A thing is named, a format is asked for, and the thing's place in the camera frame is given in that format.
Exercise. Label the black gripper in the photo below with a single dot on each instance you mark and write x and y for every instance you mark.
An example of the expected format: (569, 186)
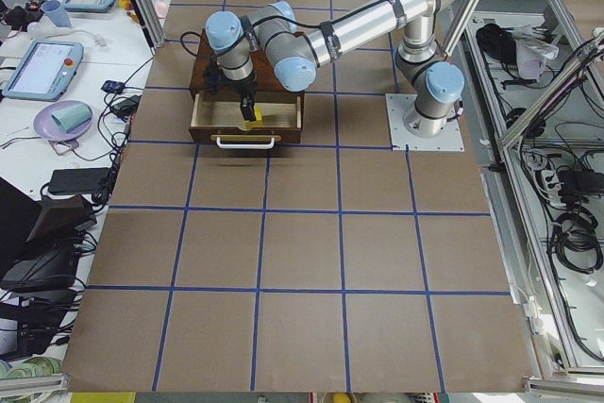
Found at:
(244, 87)

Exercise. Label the yellow block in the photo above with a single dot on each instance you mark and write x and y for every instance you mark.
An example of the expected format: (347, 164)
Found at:
(257, 122)

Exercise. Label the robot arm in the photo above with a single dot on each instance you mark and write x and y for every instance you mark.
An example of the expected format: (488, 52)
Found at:
(295, 58)

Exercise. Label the dark wooden drawer cabinet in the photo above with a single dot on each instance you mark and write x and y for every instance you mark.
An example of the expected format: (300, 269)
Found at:
(237, 62)

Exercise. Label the green cup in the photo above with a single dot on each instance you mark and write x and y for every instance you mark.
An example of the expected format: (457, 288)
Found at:
(71, 116)

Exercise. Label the black power adapter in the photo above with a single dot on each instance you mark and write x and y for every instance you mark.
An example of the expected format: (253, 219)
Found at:
(77, 181)

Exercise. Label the purple plate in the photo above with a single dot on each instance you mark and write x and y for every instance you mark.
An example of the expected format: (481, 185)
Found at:
(45, 126)

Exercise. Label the teach pendant near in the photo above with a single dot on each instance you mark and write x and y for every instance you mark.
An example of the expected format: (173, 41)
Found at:
(45, 71)

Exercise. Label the blue cup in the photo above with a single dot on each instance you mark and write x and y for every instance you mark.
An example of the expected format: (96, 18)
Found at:
(55, 11)

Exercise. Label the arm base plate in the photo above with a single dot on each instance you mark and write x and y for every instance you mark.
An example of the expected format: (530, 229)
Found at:
(410, 131)

